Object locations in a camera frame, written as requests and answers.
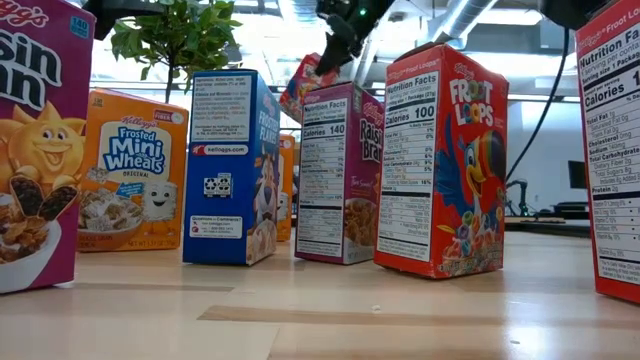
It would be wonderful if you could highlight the green plant in white pot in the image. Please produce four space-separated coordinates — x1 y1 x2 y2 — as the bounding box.
109 0 244 105

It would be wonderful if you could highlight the black background monitor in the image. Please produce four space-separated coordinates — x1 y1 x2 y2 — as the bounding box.
568 159 587 190

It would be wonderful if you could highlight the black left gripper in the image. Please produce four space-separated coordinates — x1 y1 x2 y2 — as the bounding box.
82 0 166 41

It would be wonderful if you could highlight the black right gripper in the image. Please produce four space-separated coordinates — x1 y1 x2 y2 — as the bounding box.
314 0 362 77

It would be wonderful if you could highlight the silver ceiling duct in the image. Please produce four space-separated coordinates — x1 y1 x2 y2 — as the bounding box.
427 0 501 49

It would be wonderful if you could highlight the pink Raisin Bran cereal box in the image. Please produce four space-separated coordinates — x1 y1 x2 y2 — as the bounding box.
0 0 96 295
294 81 386 266

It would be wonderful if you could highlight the orange Frosted Mini-Wheats cereal box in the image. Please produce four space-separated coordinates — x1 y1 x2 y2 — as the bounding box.
77 88 190 253
276 133 296 243

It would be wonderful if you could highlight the background work table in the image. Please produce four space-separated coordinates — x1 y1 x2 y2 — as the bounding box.
504 202 591 237

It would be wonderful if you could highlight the red Froot Loops cereal box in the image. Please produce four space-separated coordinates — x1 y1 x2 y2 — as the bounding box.
574 0 640 305
373 42 510 280
278 51 341 125

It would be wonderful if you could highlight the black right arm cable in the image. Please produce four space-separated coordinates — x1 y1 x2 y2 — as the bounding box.
505 27 571 184

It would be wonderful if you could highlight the blue Frosted Flakes cereal box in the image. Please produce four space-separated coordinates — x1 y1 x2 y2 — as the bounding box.
182 68 282 267

